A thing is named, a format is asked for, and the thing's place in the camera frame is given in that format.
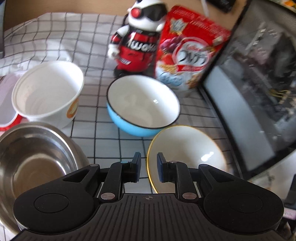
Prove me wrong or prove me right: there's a blue enamel bowl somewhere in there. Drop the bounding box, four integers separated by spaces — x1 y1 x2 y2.
106 75 181 137

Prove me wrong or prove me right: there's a white paper noodle bowl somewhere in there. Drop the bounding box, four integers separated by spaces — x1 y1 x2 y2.
11 61 84 129

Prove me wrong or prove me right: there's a red white plastic tray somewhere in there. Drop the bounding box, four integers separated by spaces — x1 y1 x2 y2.
0 71 25 132

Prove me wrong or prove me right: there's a stainless steel bowl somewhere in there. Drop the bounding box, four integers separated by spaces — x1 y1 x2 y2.
1 122 89 235

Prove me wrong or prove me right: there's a black glass computer case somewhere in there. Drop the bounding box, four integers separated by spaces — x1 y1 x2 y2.
203 1 295 176

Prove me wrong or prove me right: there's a red black robot figurine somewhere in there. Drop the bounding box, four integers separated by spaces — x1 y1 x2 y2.
107 0 168 78

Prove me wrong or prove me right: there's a red granola cereal bag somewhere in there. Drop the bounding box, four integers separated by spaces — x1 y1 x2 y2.
155 6 231 93

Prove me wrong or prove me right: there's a white black grid tablecloth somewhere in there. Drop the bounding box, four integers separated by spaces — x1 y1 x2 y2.
1 13 237 193

